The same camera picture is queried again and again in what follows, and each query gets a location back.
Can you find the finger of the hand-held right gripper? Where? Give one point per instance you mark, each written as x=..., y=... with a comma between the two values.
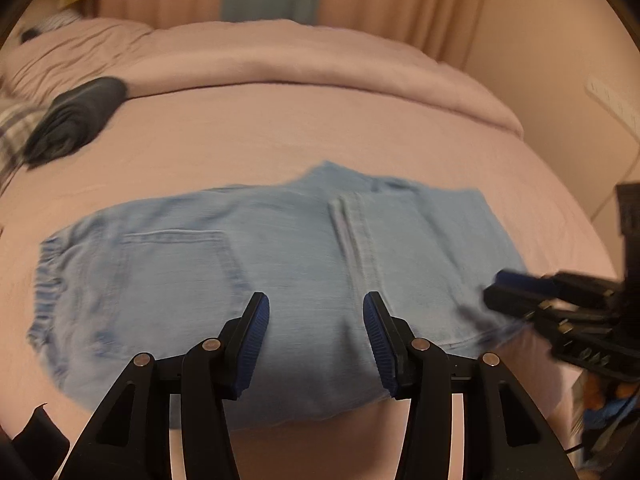
x=580, y=345
x=525, y=284

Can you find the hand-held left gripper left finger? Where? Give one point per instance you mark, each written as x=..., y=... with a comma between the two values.
x=252, y=345

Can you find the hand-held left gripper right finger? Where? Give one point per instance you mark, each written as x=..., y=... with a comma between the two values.
x=380, y=345

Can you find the light blue denim pants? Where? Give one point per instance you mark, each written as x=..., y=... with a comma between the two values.
x=200, y=280

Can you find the bed with pink sheet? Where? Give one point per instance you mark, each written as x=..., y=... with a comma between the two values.
x=225, y=150

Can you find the dark cloth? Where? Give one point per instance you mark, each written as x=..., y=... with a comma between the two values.
x=40, y=445

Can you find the pink duvet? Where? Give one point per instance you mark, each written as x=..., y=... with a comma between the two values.
x=300, y=60

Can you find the folded dark denim jeans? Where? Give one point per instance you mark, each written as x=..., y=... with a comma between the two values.
x=75, y=115

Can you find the grey plaid pillow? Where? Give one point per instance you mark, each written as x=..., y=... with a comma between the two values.
x=15, y=130

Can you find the small checkered pillow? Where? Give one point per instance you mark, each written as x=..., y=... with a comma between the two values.
x=55, y=22

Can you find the white wall strip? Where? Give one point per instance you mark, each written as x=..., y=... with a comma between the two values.
x=612, y=102

